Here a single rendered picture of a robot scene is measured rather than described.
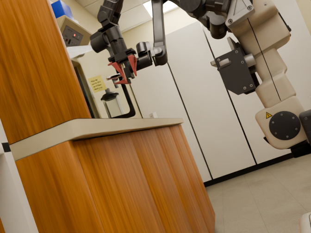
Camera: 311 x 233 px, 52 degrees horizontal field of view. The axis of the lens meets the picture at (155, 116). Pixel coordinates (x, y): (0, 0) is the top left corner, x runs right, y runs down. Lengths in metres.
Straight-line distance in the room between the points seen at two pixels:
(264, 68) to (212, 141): 3.24
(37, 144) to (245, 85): 0.76
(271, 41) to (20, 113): 1.06
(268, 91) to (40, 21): 0.97
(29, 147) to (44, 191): 0.10
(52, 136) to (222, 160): 3.86
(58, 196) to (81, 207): 0.06
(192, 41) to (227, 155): 1.63
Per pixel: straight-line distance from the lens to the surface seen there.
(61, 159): 0.72
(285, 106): 1.22
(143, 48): 1.54
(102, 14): 1.28
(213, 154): 4.46
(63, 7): 1.62
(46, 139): 0.73
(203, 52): 4.53
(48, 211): 0.76
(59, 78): 1.42
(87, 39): 1.80
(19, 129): 1.51
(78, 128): 0.71
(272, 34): 1.26
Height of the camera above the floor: 0.83
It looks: 4 degrees up
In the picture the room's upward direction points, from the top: 21 degrees counter-clockwise
